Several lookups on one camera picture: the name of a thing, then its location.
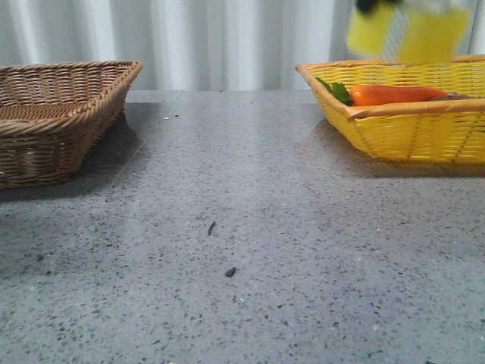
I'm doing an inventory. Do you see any orange toy carrot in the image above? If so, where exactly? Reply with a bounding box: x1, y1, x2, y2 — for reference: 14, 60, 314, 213
316, 77, 449, 106

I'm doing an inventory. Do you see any brown wicker basket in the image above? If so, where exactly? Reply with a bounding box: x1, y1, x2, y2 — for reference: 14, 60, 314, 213
1, 60, 142, 189

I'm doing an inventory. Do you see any yellow woven basket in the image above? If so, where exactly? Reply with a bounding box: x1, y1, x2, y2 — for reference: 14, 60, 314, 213
296, 55, 484, 164

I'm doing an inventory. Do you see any brown ginger root toy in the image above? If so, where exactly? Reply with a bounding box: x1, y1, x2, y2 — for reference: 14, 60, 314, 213
431, 92, 482, 101

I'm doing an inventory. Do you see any yellow packing tape roll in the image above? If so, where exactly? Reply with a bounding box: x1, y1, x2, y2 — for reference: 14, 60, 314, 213
346, 1, 472, 64

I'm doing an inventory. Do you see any white pleated curtain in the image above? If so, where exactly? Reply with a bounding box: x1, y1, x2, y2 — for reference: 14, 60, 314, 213
0, 0, 485, 92

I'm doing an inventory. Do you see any black debris crumb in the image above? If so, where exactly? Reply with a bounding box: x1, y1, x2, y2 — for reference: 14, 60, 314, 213
224, 267, 236, 278

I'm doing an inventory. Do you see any black debris sliver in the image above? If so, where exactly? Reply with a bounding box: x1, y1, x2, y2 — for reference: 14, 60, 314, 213
207, 221, 216, 236

